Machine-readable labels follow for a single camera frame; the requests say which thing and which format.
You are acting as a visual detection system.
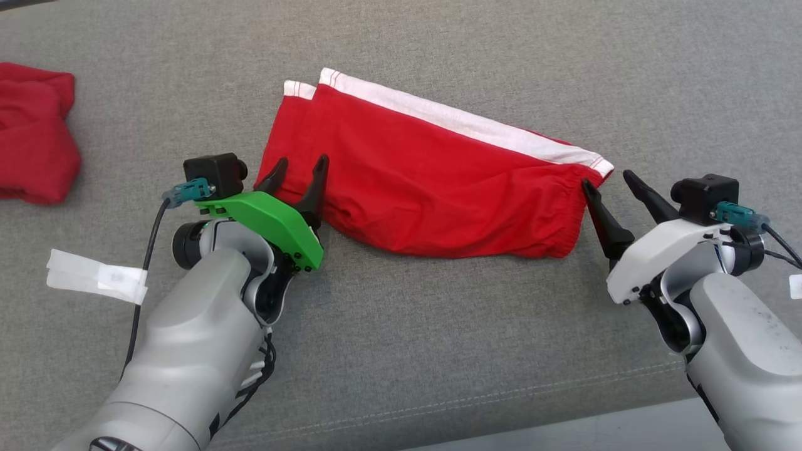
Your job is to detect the teal right camera connector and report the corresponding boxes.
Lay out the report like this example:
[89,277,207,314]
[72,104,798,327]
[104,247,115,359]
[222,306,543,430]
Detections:
[711,200,770,231]

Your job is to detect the teal camera connector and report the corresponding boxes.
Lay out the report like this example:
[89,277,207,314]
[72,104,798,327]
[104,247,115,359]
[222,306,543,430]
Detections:
[162,177,215,209]
[711,200,770,231]

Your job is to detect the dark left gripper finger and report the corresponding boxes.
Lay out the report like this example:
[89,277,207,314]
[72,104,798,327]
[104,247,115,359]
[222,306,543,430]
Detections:
[254,157,289,196]
[294,154,330,229]

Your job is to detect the red shorts with white stripes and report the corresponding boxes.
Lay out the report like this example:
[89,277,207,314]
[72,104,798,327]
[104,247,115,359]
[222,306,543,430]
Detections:
[255,67,615,259]

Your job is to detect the white tape on left cable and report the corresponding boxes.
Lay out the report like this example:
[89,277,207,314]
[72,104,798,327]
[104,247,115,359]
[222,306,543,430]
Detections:
[46,249,149,306]

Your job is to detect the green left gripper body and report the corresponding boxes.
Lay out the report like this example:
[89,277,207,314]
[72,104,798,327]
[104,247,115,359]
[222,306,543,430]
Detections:
[194,191,325,271]

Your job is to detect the black left arm cable bundle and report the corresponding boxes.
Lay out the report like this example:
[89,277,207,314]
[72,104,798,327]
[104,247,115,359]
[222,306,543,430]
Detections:
[210,331,278,439]

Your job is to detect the black camera cable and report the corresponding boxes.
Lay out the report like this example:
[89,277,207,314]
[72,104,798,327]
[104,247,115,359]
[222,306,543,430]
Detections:
[119,199,171,380]
[760,224,802,271]

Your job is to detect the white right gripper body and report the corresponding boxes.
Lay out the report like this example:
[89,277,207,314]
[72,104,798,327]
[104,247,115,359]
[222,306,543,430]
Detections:
[606,218,731,306]

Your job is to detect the black left camera cable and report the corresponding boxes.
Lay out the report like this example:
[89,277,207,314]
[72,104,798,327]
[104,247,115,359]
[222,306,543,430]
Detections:
[119,199,171,380]

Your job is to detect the black right camera cable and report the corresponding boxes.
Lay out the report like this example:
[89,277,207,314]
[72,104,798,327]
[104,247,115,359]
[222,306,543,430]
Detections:
[760,224,802,271]

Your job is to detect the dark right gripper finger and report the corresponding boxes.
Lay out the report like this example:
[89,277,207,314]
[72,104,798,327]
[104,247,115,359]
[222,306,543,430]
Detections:
[581,179,635,261]
[622,169,680,224]

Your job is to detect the red basketball jersey white sleeves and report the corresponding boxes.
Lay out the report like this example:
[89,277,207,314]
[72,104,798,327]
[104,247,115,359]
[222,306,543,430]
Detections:
[0,62,82,206]

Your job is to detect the teal left camera connector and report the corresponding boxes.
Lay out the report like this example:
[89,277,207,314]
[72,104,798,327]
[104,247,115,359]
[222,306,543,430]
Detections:
[162,177,215,209]

